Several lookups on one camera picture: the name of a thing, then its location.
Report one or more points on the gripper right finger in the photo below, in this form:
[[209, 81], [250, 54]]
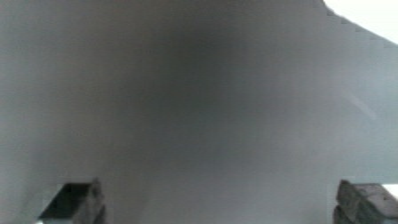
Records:
[[366, 204]]

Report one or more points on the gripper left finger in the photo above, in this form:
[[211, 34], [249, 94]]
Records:
[[76, 205]]

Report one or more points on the white sheet with tag markers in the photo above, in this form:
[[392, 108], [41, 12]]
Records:
[[371, 13]]

